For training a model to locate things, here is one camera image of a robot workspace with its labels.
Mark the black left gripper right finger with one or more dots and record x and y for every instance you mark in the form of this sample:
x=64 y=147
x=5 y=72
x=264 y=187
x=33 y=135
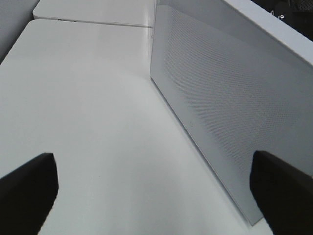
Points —
x=283 y=193

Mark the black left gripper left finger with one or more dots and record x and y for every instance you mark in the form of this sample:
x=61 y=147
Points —
x=27 y=195

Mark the white microwave door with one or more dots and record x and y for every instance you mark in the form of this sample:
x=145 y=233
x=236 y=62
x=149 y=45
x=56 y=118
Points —
x=239 y=80

